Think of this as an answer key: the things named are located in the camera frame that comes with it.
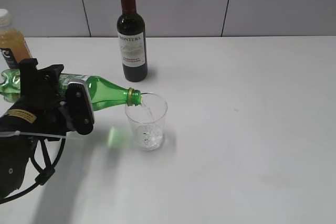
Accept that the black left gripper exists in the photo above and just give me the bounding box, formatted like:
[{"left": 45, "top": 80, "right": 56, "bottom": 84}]
[{"left": 1, "top": 59, "right": 95, "bottom": 198}]

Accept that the green sprite bottle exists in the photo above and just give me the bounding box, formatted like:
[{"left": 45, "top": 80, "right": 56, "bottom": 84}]
[{"left": 1, "top": 69, "right": 142, "bottom": 111}]

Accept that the transparent plastic cup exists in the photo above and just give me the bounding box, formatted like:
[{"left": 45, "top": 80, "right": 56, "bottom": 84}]
[{"left": 125, "top": 92, "right": 168, "bottom": 151}]

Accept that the orange juice bottle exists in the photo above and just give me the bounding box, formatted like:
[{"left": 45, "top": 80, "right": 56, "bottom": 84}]
[{"left": 0, "top": 9, "right": 31, "bottom": 69}]

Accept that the dark red wine bottle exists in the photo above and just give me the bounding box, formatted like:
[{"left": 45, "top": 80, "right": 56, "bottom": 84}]
[{"left": 117, "top": 0, "right": 148, "bottom": 82}]

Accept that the black cable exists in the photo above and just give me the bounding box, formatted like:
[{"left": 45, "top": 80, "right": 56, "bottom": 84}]
[{"left": 0, "top": 137, "right": 66, "bottom": 205}]

